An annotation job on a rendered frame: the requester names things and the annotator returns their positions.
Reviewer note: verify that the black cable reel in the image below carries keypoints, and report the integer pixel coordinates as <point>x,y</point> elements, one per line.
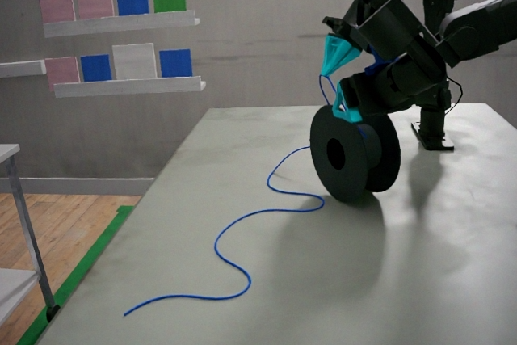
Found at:
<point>346,162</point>

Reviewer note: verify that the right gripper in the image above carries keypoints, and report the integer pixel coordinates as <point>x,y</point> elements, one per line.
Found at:
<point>339,42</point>

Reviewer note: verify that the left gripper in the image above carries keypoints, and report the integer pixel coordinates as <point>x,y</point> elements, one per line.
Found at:
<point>375,90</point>

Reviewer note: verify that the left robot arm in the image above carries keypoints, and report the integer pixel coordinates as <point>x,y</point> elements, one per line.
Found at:
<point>465,34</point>

